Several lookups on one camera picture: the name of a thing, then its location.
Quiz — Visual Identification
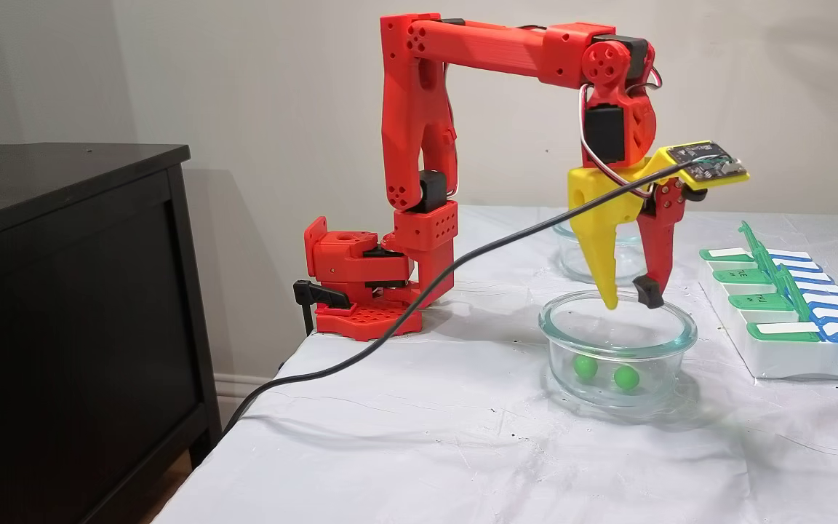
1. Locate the small clear glass bowl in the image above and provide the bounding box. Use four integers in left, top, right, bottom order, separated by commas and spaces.
551, 218, 649, 286

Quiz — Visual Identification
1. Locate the large clear glass bowl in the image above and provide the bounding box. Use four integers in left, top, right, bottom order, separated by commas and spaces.
538, 290, 698, 408

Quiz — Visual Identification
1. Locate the green blue weekly pill organizer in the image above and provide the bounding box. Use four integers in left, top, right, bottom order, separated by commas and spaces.
698, 221, 838, 383

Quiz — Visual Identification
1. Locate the white tablecloth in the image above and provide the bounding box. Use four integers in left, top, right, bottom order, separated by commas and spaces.
150, 205, 838, 524

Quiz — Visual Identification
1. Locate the black table clamp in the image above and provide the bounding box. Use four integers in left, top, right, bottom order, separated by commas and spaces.
293, 280, 353, 336

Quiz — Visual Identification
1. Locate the black wooden cabinet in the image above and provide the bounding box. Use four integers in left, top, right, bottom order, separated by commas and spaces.
0, 143, 222, 524

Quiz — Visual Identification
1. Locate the thin red white servo wire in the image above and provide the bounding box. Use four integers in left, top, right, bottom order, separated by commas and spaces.
579, 65, 663, 197

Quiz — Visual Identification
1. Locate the black camera circuit board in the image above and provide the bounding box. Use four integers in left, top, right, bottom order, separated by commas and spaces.
663, 140, 749, 201

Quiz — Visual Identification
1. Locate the black camera cable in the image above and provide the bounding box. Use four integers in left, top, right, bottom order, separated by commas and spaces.
221, 162, 696, 437

